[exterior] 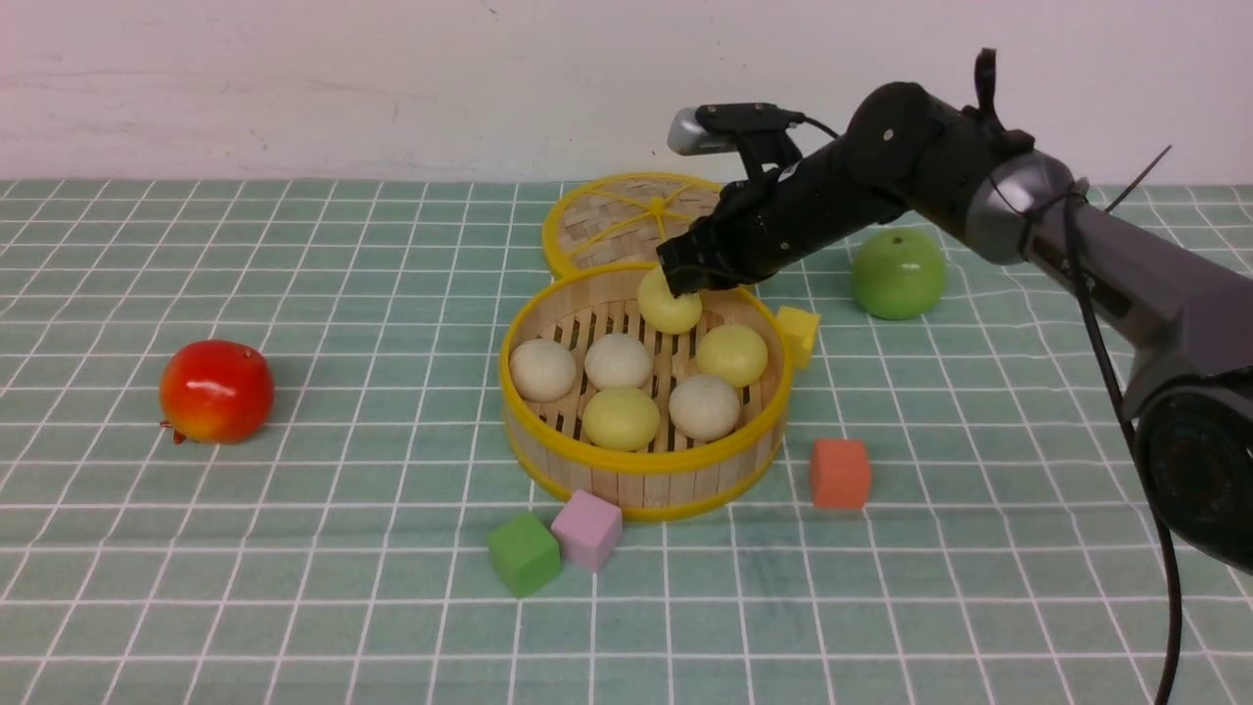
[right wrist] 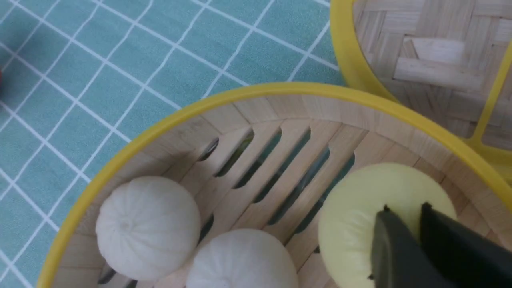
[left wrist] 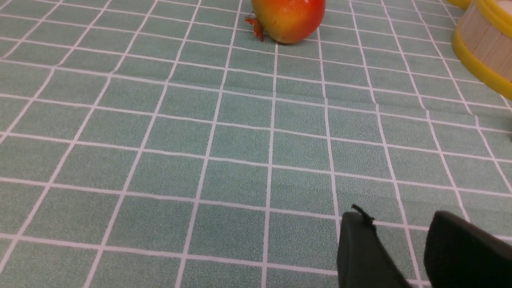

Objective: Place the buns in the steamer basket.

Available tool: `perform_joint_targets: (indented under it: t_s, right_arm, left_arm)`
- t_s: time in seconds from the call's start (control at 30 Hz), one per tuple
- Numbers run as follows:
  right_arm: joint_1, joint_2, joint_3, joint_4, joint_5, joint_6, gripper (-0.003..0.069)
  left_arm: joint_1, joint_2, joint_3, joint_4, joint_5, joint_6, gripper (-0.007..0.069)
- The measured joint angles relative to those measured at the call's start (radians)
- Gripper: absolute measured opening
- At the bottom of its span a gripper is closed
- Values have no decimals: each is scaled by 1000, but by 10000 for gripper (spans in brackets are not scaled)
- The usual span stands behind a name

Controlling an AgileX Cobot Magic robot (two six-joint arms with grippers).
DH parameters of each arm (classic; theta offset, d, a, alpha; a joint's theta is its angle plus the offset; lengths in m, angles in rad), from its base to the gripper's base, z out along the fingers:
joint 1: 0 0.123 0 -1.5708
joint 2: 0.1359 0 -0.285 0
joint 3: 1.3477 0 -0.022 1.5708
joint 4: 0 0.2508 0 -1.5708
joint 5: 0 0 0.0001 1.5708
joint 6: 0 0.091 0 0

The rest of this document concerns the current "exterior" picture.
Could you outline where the yellow bun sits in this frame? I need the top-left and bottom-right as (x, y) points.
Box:
(581, 388), (662, 452)
(637, 267), (704, 336)
(695, 324), (769, 389)

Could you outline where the green cube block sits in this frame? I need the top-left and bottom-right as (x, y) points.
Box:
(487, 512), (563, 599)

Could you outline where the white bun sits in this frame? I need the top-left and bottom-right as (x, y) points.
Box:
(670, 374), (741, 443)
(583, 333), (654, 389)
(509, 339), (580, 404)

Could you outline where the red pomegranate toy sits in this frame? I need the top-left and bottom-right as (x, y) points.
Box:
(160, 339), (276, 445)

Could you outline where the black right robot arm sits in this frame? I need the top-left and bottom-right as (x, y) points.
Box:
(657, 83), (1252, 572)

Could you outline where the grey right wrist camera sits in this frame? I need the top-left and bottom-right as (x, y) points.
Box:
(668, 103), (806, 158)

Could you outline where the orange cube block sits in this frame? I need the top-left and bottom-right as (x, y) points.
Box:
(809, 438), (872, 510)

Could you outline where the green apple toy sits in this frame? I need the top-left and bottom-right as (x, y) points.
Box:
(852, 227), (949, 321)

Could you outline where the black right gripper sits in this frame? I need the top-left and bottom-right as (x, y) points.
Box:
(655, 139), (905, 298)

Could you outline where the yellow cube block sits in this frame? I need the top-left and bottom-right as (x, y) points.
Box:
(776, 306), (819, 369)

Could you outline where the pink cube block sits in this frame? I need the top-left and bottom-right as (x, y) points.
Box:
(550, 490), (624, 574)

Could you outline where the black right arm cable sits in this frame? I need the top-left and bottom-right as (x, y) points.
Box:
(969, 48), (1185, 705)

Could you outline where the woven bamboo steamer lid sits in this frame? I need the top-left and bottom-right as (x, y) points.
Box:
(541, 172), (720, 278)

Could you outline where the green checkered tablecloth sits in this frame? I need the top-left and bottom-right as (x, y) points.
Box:
(0, 177), (1253, 705)

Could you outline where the bamboo steamer tray yellow rim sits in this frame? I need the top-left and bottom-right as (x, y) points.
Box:
(497, 262), (796, 522)

